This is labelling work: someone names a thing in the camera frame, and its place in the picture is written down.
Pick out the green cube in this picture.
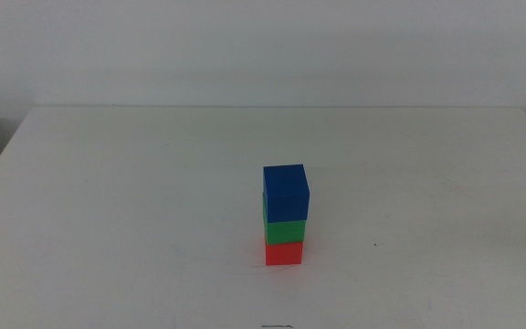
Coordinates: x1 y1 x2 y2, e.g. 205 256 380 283
262 194 307 246

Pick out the blue cube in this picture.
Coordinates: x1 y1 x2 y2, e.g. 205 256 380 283
262 164 311 224

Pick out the red cube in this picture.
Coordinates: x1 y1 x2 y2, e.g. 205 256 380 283
264 240 304 267

